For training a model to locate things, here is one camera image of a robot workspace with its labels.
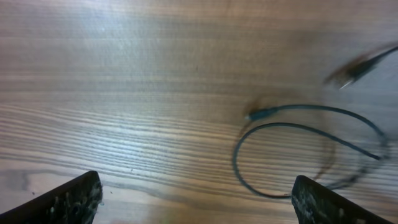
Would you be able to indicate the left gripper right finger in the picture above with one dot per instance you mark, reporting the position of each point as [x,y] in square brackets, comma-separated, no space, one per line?
[316,204]

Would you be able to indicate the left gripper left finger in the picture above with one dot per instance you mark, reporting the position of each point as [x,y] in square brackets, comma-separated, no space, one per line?
[73,202]

